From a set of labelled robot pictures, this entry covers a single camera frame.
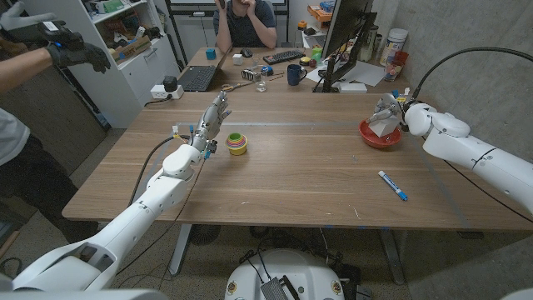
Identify standing person's right gloved hand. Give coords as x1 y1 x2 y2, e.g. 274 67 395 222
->
37 20 112 75

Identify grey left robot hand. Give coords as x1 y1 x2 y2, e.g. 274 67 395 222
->
191 91 233 154

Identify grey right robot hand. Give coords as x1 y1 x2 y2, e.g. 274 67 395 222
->
366 92 411 126

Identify standing person's left gloved hand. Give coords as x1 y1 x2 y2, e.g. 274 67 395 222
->
0 1 57 33

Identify large white cube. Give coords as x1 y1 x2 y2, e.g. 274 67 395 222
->
368 115 401 138

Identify standing person's right forearm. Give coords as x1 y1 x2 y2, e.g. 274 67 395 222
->
0 47 57 93

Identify red bowl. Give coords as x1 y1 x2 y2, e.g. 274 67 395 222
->
358 118 403 150

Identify blue marker pen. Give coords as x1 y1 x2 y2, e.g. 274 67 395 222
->
377 170 409 203

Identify stacked colourful cups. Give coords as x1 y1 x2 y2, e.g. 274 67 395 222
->
225 132 249 157

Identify red snack can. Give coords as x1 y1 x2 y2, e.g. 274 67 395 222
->
383 50 410 83

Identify white paper sheet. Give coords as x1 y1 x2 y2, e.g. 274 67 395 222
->
306 60 386 88

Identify flat white box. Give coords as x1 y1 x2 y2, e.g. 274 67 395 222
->
337 82 368 94

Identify black laptop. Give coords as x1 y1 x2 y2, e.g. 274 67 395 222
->
177 44 231 93

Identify cardboard box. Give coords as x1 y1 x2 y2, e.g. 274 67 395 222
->
110 35 153 64

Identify white canister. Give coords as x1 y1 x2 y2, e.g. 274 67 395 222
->
378 27 409 67

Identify white power strip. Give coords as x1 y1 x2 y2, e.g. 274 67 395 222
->
149 84 185 100

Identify metal clip bundle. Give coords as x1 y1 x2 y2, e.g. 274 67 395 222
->
241 67 262 83

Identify clear drinking glass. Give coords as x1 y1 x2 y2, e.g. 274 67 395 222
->
254 68 268 93

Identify white shelf cabinet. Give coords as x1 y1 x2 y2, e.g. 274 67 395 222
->
18 0 181 129

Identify dark wood cabinet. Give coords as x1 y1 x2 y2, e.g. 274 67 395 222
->
0 41 107 176

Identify black monitor with stand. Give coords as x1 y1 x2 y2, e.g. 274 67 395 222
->
312 0 378 93

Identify dark blue mug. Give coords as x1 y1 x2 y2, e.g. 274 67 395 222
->
286 63 308 87

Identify black keyboard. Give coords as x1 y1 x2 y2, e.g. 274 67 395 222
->
262 49 306 66

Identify seated person dark shirt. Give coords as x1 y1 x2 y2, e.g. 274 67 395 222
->
212 0 279 54

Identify black round fan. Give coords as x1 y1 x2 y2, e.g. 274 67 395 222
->
189 223 222 246

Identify orange box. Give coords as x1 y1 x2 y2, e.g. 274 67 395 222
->
306 3 334 23

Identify grey table leg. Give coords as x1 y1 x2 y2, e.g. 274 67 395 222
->
377 227 407 287
168 223 193 277

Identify standing person black trousers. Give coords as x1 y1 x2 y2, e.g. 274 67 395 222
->
0 107 101 245

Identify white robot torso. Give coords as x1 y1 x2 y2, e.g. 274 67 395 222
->
223 248 346 300

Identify black electronics box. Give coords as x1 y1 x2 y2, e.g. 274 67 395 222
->
260 274 301 300

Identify scissors with yellow handles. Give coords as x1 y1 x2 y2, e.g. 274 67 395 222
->
221 81 255 93

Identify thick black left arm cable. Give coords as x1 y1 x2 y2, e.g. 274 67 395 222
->
127 135 193 208

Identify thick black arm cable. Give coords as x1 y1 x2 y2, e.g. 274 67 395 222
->
410 46 533 103
127 135 193 208

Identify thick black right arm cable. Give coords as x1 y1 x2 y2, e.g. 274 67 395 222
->
410 46 533 103

